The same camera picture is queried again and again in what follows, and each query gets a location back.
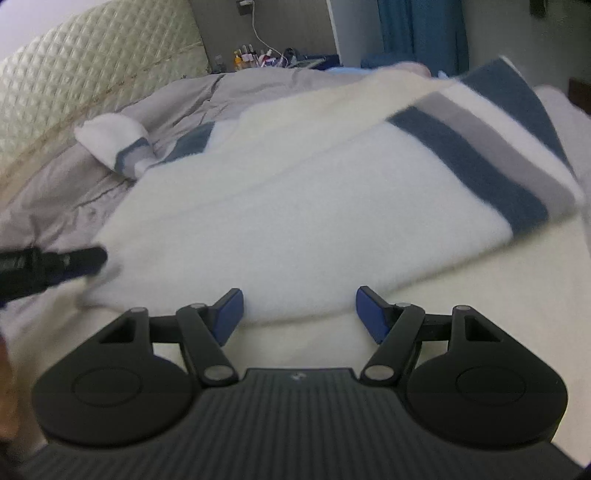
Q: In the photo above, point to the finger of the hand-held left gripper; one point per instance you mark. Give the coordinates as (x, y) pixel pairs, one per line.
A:
(46, 267)

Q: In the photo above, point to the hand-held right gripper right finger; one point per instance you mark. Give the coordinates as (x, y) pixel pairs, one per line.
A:
(369, 314)

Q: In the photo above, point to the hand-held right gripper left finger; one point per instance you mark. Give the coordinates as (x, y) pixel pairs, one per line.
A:
(230, 314)

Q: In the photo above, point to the white fleece garment blue stripes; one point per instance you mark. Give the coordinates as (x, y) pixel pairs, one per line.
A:
(300, 207)

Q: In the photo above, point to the grey bed blanket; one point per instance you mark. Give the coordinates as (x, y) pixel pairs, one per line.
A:
(60, 184)

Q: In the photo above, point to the cream bed sheet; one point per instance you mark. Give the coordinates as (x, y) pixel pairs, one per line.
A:
(531, 300)

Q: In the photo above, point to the cream quilted headboard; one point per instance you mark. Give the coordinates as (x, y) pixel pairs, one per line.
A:
(92, 55)

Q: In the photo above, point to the light blue cloth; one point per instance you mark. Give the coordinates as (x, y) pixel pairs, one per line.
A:
(346, 69)

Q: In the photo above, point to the blue nightstand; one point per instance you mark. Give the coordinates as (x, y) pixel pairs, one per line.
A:
(323, 62)

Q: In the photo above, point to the cluster of small bottles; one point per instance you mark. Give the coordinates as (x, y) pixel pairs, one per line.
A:
(247, 57)

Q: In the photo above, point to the blue covered chair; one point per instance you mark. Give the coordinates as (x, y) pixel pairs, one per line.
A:
(443, 46)

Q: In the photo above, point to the white wardrobe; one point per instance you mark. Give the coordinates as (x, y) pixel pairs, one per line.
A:
(355, 32)

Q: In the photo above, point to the blue curtain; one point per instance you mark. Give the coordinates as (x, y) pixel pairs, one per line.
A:
(397, 23)

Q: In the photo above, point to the dark wooden furniture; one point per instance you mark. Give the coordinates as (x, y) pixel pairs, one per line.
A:
(581, 97)

